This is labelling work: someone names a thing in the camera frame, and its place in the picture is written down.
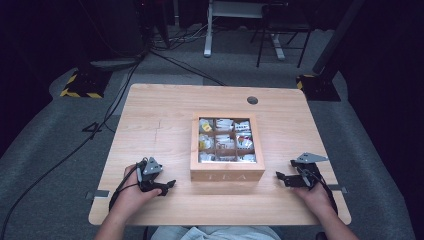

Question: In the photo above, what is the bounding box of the white desk frame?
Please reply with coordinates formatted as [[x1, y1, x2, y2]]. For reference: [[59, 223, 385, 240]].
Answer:
[[203, 0, 286, 61]]

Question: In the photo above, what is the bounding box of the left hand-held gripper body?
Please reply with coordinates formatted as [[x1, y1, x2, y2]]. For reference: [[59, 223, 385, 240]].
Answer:
[[135, 156, 168, 194]]

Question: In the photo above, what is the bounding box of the wooden tea box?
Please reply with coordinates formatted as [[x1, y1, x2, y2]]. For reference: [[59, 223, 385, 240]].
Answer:
[[189, 111, 267, 183]]

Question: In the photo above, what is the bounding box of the grey metal table bracket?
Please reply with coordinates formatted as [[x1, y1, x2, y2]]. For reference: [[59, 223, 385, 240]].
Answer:
[[85, 189, 111, 201], [327, 183, 348, 195]]

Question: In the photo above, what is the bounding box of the black yellow striped stand base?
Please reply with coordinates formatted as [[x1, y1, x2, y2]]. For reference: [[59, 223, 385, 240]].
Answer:
[[295, 73, 342, 102], [59, 69, 113, 100]]

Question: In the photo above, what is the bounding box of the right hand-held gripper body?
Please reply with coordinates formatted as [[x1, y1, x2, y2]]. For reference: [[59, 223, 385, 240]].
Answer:
[[288, 152, 330, 192]]

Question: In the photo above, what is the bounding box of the person's right hand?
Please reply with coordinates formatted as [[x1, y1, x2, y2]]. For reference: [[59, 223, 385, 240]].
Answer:
[[292, 181, 336, 218]]

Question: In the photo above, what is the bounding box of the black metal chair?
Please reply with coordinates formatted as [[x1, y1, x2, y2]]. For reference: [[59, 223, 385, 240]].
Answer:
[[249, 2, 315, 69]]

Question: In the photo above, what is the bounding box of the person's left hand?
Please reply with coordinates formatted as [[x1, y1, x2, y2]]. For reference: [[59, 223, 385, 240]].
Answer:
[[110, 164, 163, 218]]

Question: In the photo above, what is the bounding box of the dark slanted stand pole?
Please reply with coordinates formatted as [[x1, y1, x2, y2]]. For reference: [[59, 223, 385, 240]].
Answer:
[[311, 0, 367, 76]]

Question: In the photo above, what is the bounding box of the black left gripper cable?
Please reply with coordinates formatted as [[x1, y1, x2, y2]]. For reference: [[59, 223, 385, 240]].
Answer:
[[108, 158, 149, 212]]

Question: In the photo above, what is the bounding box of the bundle of floor cables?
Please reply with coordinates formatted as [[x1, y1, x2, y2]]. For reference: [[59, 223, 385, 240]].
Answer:
[[150, 19, 216, 52]]

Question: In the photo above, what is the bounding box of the group of tea bags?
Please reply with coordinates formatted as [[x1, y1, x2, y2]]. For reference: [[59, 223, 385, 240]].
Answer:
[[198, 117, 258, 164]]

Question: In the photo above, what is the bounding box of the person's light grey clothing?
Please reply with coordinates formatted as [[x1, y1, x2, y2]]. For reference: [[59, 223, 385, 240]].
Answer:
[[149, 225, 283, 240]]

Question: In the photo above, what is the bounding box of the long black floor cable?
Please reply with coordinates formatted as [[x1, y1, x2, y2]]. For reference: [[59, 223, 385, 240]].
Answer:
[[0, 54, 145, 240]]

